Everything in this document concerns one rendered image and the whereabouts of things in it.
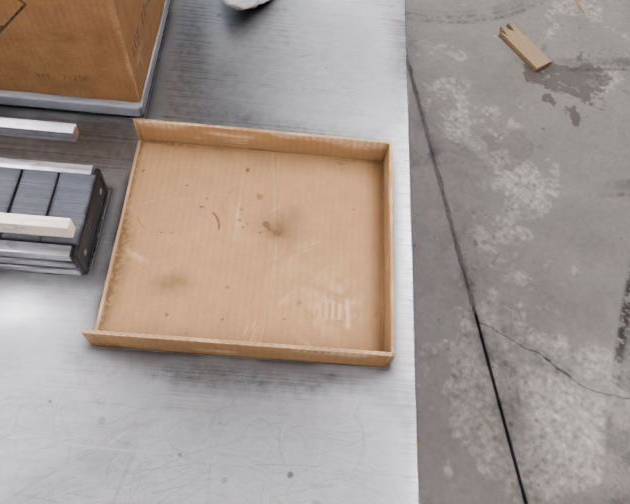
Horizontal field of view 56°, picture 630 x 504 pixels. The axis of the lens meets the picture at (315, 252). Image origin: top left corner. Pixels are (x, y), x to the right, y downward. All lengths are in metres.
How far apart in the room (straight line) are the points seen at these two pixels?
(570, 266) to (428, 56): 0.83
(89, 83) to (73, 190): 0.15
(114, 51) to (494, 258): 1.25
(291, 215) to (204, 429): 0.25
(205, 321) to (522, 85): 1.66
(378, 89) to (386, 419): 0.43
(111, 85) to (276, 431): 0.43
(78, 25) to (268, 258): 0.31
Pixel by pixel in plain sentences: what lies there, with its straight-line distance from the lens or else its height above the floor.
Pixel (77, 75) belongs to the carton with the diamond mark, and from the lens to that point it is 0.76.
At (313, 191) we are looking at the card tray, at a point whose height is 0.83.
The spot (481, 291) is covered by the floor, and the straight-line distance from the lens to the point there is 1.65.
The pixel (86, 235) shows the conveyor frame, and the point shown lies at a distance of 0.66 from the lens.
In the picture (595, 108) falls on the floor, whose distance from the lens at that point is 2.17.
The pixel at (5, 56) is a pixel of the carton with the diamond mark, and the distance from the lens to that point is 0.77.
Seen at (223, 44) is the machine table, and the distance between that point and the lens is 0.85.
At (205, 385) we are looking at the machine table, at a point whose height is 0.83.
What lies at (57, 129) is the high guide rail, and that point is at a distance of 0.61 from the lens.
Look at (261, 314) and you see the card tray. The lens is 0.63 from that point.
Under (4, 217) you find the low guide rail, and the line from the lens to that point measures 0.63.
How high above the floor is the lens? 1.42
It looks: 63 degrees down
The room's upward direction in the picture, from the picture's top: 10 degrees clockwise
